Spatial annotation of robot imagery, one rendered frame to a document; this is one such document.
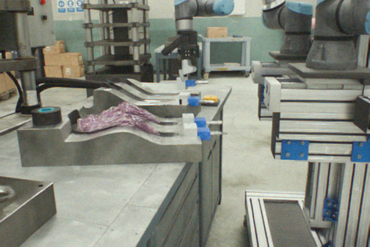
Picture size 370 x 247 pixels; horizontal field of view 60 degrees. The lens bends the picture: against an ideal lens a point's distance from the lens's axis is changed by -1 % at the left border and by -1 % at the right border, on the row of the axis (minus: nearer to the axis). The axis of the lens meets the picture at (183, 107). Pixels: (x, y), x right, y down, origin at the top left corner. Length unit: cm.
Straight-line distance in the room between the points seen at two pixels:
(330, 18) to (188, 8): 59
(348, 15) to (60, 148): 87
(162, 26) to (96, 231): 719
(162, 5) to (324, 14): 679
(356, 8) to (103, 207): 80
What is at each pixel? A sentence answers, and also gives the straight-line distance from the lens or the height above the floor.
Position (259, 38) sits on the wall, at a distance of 781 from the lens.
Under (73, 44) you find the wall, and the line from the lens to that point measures 827.
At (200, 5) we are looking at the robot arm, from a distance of 142.
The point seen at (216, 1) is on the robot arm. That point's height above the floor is 126.
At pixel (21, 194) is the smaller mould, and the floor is 87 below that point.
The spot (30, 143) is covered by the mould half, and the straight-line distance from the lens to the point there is 98.
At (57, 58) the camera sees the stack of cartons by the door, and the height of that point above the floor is 45.
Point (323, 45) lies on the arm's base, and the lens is 108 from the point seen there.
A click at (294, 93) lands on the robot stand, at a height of 96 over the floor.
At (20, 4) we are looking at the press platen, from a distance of 157.
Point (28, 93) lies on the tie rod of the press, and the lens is 161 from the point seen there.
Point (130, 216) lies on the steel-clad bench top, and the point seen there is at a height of 80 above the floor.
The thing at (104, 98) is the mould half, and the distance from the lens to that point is 130.
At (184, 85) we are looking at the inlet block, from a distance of 139.
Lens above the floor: 118
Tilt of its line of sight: 15 degrees down
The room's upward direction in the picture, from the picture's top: 1 degrees counter-clockwise
